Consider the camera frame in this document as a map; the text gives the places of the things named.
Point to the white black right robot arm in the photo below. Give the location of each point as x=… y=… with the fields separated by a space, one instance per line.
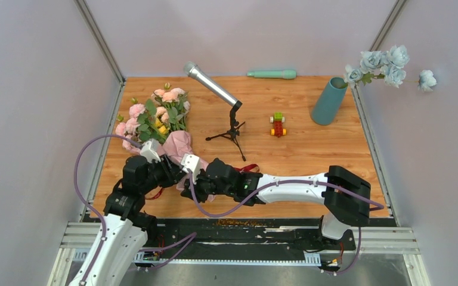
x=343 y=193

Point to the silver microphone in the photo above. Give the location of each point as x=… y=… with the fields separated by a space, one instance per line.
x=193 y=71

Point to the black microphone tripod stand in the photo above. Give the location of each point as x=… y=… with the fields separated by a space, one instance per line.
x=234 y=130

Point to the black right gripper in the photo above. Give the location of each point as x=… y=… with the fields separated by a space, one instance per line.
x=200 y=196

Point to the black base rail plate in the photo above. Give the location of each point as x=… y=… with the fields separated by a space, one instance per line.
x=261 y=241

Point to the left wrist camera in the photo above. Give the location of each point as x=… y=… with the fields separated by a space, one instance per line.
x=152 y=150

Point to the light blue artificial flowers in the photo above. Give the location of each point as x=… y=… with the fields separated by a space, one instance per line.
x=387 y=66

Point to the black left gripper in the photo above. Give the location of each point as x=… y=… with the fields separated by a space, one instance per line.
x=172 y=170

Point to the mint green toy microphone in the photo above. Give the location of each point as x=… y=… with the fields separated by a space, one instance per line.
x=287 y=74

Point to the teal cylindrical vase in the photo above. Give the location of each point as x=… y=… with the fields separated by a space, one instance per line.
x=329 y=102

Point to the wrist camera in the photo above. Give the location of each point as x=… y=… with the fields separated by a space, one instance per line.
x=191 y=163
x=152 y=150

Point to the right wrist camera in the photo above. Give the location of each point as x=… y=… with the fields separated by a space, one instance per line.
x=191 y=163

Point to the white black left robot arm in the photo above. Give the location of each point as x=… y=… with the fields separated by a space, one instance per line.
x=124 y=227

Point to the dark red printed ribbon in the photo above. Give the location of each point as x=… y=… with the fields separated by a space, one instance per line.
x=248 y=168

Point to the toy brick car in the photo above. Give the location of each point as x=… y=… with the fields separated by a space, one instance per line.
x=277 y=120

